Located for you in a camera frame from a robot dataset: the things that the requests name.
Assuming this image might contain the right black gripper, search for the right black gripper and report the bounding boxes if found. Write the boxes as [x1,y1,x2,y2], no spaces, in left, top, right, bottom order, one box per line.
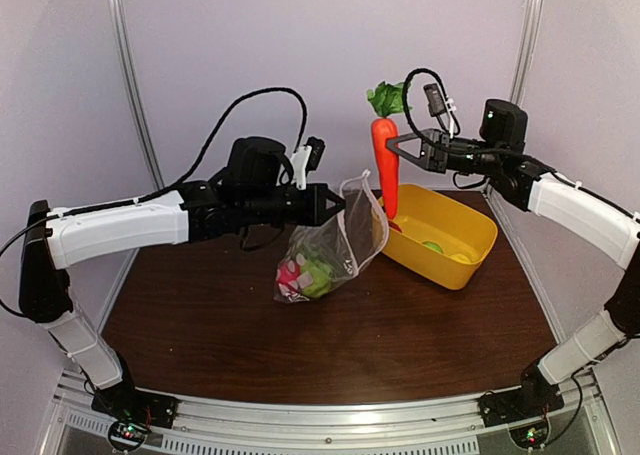
[385,129,503,175]

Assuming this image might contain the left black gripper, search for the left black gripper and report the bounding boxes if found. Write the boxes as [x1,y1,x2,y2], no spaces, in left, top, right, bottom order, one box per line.
[240,181,346,226]

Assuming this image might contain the orange toy carrot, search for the orange toy carrot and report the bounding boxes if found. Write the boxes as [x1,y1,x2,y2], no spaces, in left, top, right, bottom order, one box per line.
[366,81,405,220]

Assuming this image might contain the clear zip top bag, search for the clear zip top bag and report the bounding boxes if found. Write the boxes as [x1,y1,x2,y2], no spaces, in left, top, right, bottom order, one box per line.
[274,170,390,303]

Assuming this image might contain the light green toy squash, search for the light green toy squash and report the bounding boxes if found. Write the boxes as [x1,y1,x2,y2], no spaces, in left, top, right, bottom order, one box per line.
[297,262,332,299]

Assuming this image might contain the red toy pepper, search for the red toy pepper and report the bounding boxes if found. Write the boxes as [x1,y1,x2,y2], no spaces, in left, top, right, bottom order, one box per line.
[276,260,300,296]

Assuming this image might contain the yellow plastic basket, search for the yellow plastic basket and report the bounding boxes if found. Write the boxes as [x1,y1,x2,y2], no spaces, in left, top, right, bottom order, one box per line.
[382,184,498,290]

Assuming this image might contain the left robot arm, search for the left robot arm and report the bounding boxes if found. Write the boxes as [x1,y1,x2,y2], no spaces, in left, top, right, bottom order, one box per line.
[18,136,345,419]

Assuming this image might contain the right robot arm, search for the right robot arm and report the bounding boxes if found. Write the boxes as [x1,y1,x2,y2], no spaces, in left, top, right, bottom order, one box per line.
[385,99,639,417]

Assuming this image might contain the small red toy tomato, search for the small red toy tomato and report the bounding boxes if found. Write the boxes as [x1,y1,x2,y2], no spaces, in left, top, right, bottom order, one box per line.
[388,220,403,233]

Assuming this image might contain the green toy apple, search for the green toy apple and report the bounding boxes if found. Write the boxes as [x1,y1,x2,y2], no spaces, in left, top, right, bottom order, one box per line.
[423,242,444,254]

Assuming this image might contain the yellow toy lemon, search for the yellow toy lemon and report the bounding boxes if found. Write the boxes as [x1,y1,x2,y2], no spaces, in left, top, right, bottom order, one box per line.
[450,253,476,264]

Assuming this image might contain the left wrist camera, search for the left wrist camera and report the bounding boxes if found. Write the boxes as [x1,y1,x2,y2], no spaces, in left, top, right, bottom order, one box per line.
[290,137,326,190]

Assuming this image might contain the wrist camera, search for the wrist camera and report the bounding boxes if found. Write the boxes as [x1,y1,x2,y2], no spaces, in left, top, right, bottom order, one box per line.
[423,83,460,137]
[290,137,326,190]

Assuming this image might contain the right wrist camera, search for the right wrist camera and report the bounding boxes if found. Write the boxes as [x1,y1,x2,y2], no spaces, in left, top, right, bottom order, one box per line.
[423,83,460,137]

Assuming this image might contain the right black cable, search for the right black cable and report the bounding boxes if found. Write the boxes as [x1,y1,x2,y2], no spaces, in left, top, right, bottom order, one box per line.
[400,67,451,141]

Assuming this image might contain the black cable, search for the black cable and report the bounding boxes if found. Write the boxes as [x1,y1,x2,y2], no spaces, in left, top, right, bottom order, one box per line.
[0,87,309,321]
[400,67,451,141]

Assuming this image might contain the left black cable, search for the left black cable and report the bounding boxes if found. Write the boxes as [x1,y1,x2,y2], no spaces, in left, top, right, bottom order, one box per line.
[0,87,309,321]

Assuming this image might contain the right metal frame post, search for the right metal frame post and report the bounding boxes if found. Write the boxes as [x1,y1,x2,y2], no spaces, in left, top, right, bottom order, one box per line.
[509,0,544,105]

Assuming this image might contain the metal frame post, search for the metal frame post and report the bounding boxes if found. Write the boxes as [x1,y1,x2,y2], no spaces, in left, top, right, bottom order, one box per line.
[509,0,544,105]
[107,0,165,190]

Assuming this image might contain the front aluminium rail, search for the front aluminium rail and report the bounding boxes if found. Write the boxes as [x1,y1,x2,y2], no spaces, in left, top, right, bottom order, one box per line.
[47,369,621,455]

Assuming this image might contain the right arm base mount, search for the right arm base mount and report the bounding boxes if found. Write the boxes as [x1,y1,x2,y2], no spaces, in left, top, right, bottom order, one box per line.
[478,388,564,427]

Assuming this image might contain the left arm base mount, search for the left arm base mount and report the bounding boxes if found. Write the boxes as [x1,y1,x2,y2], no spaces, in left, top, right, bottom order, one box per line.
[91,389,178,429]

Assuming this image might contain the left metal frame post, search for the left metal frame post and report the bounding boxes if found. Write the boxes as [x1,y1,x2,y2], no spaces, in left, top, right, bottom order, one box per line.
[107,0,165,190]

